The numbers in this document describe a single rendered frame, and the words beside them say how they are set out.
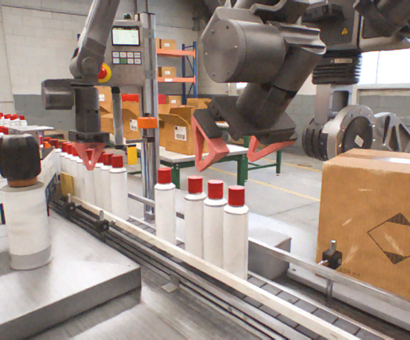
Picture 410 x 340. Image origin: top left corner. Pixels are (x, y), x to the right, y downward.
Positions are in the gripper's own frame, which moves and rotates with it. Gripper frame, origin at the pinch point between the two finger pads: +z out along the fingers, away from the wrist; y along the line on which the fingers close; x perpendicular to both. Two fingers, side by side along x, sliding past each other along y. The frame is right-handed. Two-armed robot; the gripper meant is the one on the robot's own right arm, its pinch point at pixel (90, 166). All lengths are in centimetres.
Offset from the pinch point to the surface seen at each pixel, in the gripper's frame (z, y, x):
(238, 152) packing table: 26, -107, 179
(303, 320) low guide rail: 17, 58, 9
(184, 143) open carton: 17, -125, 135
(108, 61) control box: -28.2, -15.6, 14.5
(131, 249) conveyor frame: 22.2, 7.1, 7.3
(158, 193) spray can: 5.0, 16.7, 9.3
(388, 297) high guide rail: 12, 67, 17
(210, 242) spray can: 12.2, 34.1, 10.2
